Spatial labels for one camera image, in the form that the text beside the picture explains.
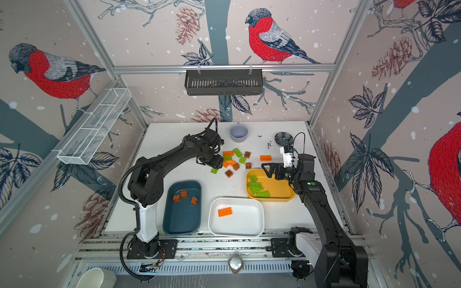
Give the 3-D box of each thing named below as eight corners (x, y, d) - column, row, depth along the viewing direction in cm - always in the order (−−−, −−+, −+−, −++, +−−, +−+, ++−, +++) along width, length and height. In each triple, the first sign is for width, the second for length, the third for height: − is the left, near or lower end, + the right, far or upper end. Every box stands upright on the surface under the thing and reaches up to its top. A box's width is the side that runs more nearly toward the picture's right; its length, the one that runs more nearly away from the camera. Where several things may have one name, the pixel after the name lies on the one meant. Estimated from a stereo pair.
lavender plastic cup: (230, 142, 112) (230, 137, 108) (230, 128, 120) (230, 122, 116) (248, 142, 112) (248, 137, 108) (247, 128, 120) (247, 122, 116)
